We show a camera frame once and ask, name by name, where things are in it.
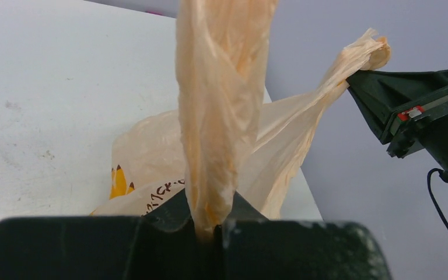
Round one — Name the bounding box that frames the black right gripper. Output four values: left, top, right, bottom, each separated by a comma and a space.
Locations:
347, 69, 448, 183

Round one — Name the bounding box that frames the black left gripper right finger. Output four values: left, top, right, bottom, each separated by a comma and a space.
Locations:
218, 192, 268, 247

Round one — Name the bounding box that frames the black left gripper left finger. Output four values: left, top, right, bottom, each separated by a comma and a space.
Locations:
142, 190, 196, 247

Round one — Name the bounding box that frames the orange plastic bag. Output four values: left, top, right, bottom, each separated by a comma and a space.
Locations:
93, 1, 391, 240

